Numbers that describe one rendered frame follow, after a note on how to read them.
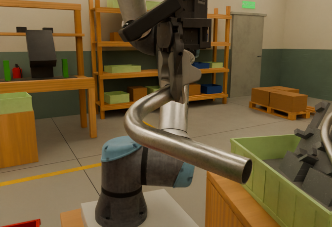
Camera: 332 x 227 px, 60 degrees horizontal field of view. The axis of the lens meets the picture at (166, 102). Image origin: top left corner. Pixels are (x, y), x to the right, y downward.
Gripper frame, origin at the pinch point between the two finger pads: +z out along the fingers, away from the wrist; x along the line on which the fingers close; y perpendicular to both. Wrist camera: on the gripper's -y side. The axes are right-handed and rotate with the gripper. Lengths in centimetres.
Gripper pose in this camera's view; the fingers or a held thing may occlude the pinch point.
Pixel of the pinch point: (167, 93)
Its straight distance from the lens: 55.5
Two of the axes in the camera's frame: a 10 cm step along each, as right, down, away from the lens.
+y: 9.3, -0.7, 3.6
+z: 0.0, 9.8, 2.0
